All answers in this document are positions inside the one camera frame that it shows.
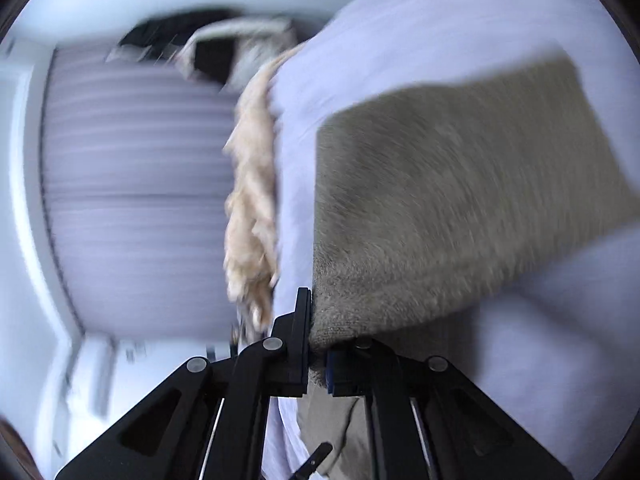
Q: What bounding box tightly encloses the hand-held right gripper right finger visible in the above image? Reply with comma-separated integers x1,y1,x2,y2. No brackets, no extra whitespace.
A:
324,337,576,480

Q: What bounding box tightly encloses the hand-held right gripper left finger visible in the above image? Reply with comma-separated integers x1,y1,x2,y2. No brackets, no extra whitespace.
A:
55,287,314,480

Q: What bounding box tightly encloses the olive brown knit sweater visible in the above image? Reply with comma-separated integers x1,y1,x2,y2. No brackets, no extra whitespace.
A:
298,55,640,480

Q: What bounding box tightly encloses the cream ribbed knit garment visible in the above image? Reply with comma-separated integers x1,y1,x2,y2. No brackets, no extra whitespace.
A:
221,42,307,332

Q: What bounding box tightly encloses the grey striped panel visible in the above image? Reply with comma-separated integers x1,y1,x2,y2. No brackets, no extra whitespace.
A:
39,42,242,337

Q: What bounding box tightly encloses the lavender plush blanket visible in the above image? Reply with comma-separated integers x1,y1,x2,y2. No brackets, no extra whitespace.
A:
260,0,640,480

